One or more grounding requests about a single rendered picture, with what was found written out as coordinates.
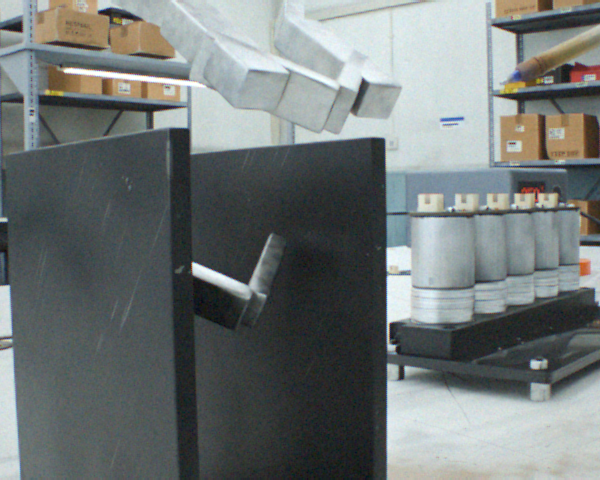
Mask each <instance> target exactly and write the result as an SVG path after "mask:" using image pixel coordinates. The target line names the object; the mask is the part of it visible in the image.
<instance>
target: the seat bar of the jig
mask: <svg viewBox="0 0 600 480"><path fill-rule="evenodd" d="M557 296H558V297H557V298H550V299H537V300H534V302H533V303H534V305H533V306H527V307H507V310H506V311H507V313H505V314H499V315H475V322H473V323H468V324H459V325H451V326H433V325H422V324H416V323H412V322H411V320H412V319H411V317H410V318H406V319H402V320H397V321H393V322H390V323H389V343H391V339H398V343H401V352H405V353H413V354H420V355H428V356H435V357H442V358H449V359H451V358H453V357H456V356H459V355H462V354H465V353H468V352H471V351H474V350H477V349H480V348H483V347H486V346H489V345H492V344H495V343H498V342H501V341H504V340H507V339H510V338H512V337H515V336H518V335H521V334H523V333H524V332H527V331H530V330H533V329H536V328H539V327H542V326H544V325H547V324H550V323H553V322H556V321H559V320H562V319H565V318H567V317H570V316H573V315H576V314H579V313H582V312H585V311H587V310H589V309H592V308H595V288H593V287H579V291H577V292H566V293H558V295H557Z"/></svg>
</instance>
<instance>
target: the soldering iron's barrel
mask: <svg viewBox="0 0 600 480"><path fill-rule="evenodd" d="M599 46H600V25H598V26H596V27H594V28H592V29H591V30H587V31H585V32H583V33H581V34H579V35H577V36H576V37H574V38H572V39H570V40H568V41H564V42H562V43H561V44H559V45H557V46H555V47H553V48H551V49H549V50H547V51H545V52H544V53H540V54H538V55H534V56H532V57H531V58H530V59H528V60H526V61H525V62H523V63H521V64H519V65H517V66H516V67H515V70H516V69H518V70H519V72H520V73H521V76H522V80H520V82H527V81H529V80H530V81H531V80H533V79H535V78H536V77H538V76H542V75H544V74H545V73H547V72H549V71H551V70H553V69H554V68H556V67H560V66H562V65H564V64H566V63H568V62H570V61H571V60H573V59H575V58H577V57H579V56H581V55H583V54H584V55H585V54H586V53H588V52H590V51H592V50H594V49H596V48H598V47H599Z"/></svg>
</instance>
